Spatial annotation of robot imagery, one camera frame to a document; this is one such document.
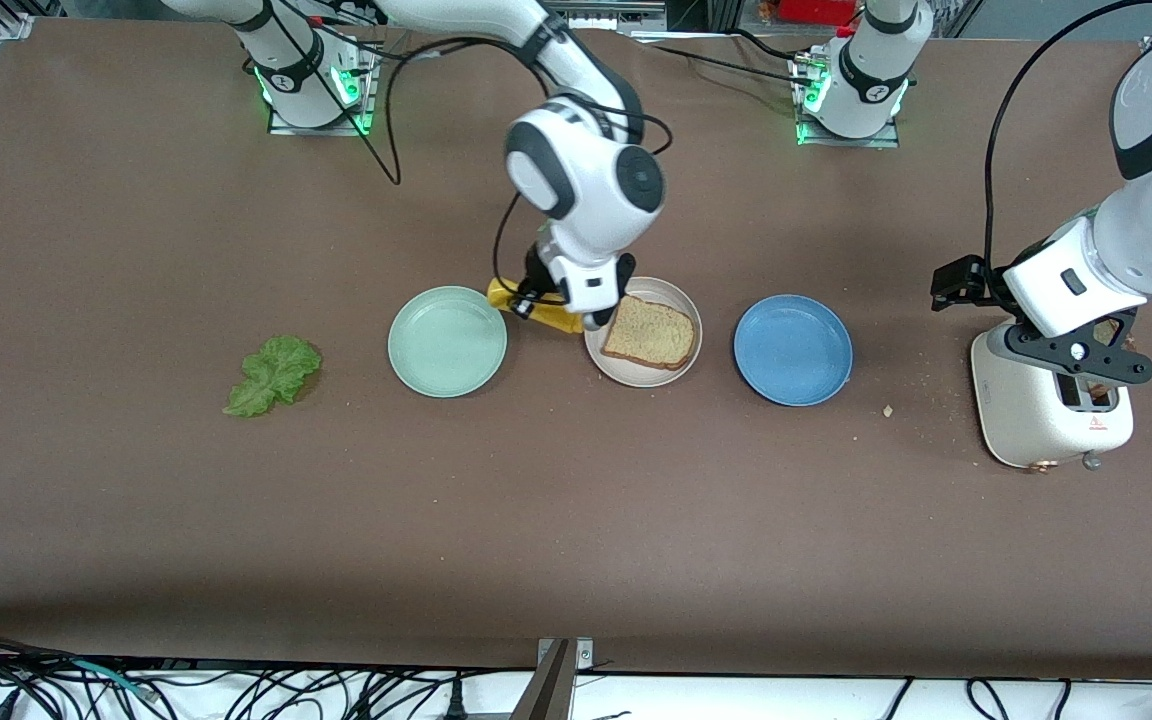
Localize yellow mustard squeeze bottle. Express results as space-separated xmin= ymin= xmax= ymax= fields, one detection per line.
xmin=487 ymin=277 xmax=587 ymax=337

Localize dark-crust bread slice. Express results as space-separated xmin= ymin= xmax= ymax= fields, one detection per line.
xmin=1084 ymin=315 xmax=1139 ymax=398

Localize light-crust bread slice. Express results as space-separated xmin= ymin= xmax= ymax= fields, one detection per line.
xmin=602 ymin=295 xmax=697 ymax=372

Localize green lettuce leaf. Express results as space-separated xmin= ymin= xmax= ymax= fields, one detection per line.
xmin=223 ymin=335 xmax=323 ymax=419

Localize pale green plate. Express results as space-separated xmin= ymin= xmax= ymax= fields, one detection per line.
xmin=388 ymin=286 xmax=508 ymax=399

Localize beige plate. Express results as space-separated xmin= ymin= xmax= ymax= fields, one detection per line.
xmin=584 ymin=277 xmax=703 ymax=389

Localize blue plate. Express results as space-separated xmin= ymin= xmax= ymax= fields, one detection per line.
xmin=733 ymin=294 xmax=854 ymax=407

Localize white toaster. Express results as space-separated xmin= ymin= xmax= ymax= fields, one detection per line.
xmin=970 ymin=325 xmax=1135 ymax=473

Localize red box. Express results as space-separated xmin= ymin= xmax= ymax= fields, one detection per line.
xmin=781 ymin=0 xmax=862 ymax=26

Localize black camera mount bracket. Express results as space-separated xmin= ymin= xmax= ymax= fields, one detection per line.
xmin=1002 ymin=308 xmax=1152 ymax=388

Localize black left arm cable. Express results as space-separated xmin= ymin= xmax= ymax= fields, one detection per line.
xmin=983 ymin=0 xmax=1152 ymax=271

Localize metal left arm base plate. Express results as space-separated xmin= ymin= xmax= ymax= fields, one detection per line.
xmin=794 ymin=55 xmax=902 ymax=149

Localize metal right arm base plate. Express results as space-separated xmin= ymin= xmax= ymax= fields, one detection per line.
xmin=266 ymin=42 xmax=379 ymax=137

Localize silver metal frame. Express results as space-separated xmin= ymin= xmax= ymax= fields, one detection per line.
xmin=546 ymin=0 xmax=672 ymax=33

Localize grey metal table bracket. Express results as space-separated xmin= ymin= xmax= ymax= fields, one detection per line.
xmin=511 ymin=637 xmax=597 ymax=720

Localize tangled black floor cables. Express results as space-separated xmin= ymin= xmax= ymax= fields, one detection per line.
xmin=0 ymin=635 xmax=437 ymax=720

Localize teal cable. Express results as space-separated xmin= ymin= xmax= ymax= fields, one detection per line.
xmin=61 ymin=655 xmax=152 ymax=699

